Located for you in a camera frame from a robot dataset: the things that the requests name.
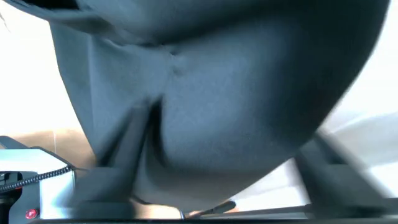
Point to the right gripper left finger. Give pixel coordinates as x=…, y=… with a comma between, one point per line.
x=105, y=186

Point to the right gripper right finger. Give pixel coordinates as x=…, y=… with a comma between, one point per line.
x=339, y=186

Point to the black shorts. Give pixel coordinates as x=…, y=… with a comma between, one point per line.
x=217, y=93

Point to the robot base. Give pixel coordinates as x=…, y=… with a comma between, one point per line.
x=40, y=186

